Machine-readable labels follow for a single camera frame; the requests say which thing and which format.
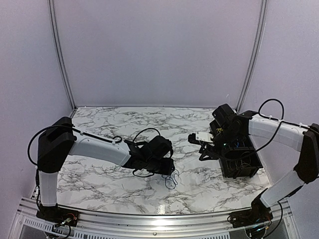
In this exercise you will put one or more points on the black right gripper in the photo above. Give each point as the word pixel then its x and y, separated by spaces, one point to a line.
pixel 215 154

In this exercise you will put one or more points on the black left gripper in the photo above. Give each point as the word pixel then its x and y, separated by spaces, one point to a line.
pixel 167 170

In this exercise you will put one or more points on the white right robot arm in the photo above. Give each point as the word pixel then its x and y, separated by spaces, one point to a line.
pixel 277 160

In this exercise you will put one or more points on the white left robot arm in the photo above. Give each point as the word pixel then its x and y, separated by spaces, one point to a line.
pixel 56 142

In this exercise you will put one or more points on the black bin far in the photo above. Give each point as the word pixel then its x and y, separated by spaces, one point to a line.
pixel 217 128

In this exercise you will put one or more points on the black bin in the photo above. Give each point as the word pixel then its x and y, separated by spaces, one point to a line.
pixel 217 128
pixel 243 167
pixel 242 149

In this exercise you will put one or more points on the black bin near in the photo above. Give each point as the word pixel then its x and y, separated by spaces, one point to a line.
pixel 243 167

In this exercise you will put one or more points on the black bin middle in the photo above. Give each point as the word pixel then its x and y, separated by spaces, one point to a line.
pixel 242 149

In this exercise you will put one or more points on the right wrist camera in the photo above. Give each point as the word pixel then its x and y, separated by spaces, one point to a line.
pixel 199 137

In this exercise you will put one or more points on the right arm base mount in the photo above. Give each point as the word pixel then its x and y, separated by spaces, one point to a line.
pixel 245 218

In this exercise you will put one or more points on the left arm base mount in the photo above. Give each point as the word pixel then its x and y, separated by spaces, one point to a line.
pixel 58 215

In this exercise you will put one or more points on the aluminium front rail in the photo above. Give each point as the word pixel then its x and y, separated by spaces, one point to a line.
pixel 87 224

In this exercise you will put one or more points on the right corner aluminium post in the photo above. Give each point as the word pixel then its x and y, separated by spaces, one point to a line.
pixel 254 54

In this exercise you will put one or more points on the corner aluminium post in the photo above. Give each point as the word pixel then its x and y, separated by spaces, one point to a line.
pixel 254 54
pixel 59 54

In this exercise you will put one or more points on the left corner aluminium post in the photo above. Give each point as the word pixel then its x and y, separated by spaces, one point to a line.
pixel 59 54

